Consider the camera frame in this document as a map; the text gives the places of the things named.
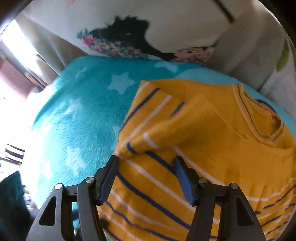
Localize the yellow striped knit sweater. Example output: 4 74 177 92
98 79 295 240

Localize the teal star fleece blanket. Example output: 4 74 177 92
30 55 296 232

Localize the beige lace curtain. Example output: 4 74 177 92
16 14 87 74

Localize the white leaf print pillow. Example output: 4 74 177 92
208 13 295 118

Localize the white silhouette print pillow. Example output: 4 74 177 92
22 1 252 65

